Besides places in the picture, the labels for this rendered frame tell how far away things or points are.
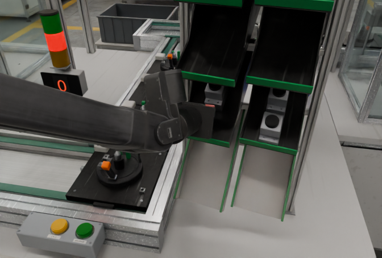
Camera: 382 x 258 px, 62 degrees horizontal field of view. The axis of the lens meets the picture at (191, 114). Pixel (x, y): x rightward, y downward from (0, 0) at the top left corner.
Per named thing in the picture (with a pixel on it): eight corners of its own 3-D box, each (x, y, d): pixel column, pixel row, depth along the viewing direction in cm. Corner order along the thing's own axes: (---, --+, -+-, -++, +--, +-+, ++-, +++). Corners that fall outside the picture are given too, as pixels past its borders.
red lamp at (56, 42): (61, 51, 90) (57, 35, 87) (45, 50, 90) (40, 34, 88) (70, 45, 94) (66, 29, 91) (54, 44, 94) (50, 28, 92)
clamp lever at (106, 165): (115, 179, 92) (107, 167, 86) (108, 178, 92) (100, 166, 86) (118, 168, 94) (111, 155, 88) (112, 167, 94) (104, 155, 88)
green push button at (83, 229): (89, 241, 80) (87, 236, 79) (74, 238, 81) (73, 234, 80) (96, 228, 84) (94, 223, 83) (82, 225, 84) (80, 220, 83)
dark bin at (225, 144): (229, 148, 74) (228, 133, 68) (177, 136, 78) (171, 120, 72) (256, 58, 87) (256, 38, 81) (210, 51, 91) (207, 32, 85)
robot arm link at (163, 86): (121, 149, 53) (160, 146, 48) (107, 80, 52) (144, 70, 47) (168, 134, 62) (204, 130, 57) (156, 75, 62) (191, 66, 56)
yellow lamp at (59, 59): (65, 68, 92) (61, 52, 90) (49, 67, 93) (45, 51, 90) (73, 61, 97) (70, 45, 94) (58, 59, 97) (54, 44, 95)
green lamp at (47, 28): (57, 34, 87) (53, 16, 84) (40, 33, 88) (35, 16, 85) (66, 28, 91) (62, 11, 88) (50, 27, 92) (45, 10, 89)
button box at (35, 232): (95, 259, 82) (91, 245, 78) (21, 246, 85) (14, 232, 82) (106, 236, 88) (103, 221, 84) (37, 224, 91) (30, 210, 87)
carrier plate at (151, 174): (146, 212, 88) (146, 207, 87) (66, 199, 92) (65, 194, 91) (167, 155, 108) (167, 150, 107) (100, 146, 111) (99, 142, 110)
